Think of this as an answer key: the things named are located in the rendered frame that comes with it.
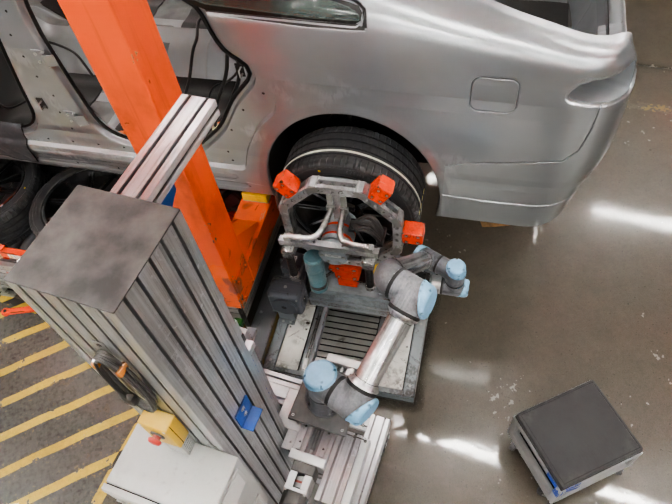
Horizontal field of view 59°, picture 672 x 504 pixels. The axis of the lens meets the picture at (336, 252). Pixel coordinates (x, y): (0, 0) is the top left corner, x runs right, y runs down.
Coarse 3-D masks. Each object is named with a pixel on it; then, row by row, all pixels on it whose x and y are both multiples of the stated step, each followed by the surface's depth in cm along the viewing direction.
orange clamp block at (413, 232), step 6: (408, 222) 253; (414, 222) 253; (420, 222) 252; (408, 228) 251; (414, 228) 251; (420, 228) 251; (402, 234) 251; (408, 234) 250; (414, 234) 249; (420, 234) 249; (402, 240) 254; (408, 240) 253; (414, 240) 252; (420, 240) 251
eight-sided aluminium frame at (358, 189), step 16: (320, 176) 241; (304, 192) 244; (320, 192) 241; (336, 192) 238; (352, 192) 236; (368, 192) 236; (288, 208) 255; (384, 208) 240; (400, 208) 246; (288, 224) 265; (400, 224) 245; (400, 240) 254; (352, 256) 281; (384, 256) 268
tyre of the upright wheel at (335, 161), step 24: (312, 144) 249; (336, 144) 243; (360, 144) 243; (384, 144) 247; (288, 168) 252; (312, 168) 242; (336, 168) 239; (360, 168) 236; (384, 168) 241; (408, 168) 250; (408, 192) 245; (408, 216) 253
